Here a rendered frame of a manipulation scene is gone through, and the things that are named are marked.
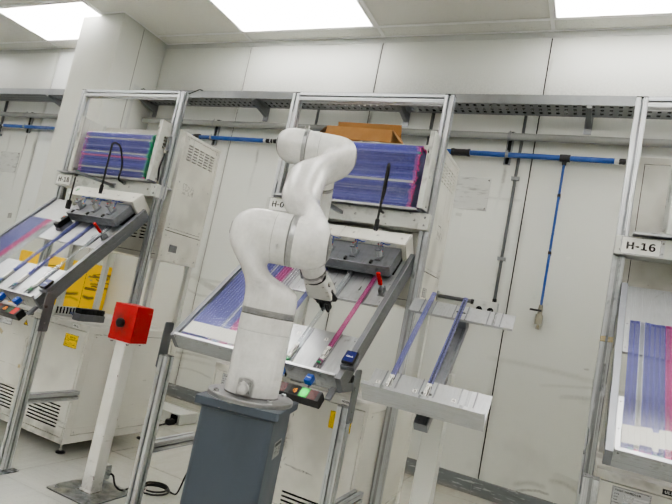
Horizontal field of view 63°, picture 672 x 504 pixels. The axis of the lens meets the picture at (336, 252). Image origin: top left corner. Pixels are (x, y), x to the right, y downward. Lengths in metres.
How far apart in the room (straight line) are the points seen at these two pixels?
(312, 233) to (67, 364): 1.98
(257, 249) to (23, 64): 6.03
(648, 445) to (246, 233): 1.13
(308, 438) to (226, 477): 0.98
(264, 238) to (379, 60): 3.29
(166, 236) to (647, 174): 2.30
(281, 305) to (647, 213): 1.54
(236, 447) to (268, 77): 3.88
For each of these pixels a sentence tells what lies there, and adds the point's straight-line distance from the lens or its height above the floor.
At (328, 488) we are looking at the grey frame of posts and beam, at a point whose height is 0.39.
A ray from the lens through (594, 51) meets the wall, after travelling 4.07.
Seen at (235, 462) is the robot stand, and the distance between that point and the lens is 1.23.
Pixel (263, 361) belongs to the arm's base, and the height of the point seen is 0.79.
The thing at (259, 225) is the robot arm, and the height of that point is 1.08.
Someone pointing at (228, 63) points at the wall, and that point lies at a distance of 5.09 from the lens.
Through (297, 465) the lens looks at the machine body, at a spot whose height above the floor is 0.33.
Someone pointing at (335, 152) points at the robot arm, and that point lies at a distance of 1.48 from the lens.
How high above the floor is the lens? 0.93
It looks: 6 degrees up
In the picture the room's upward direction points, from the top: 11 degrees clockwise
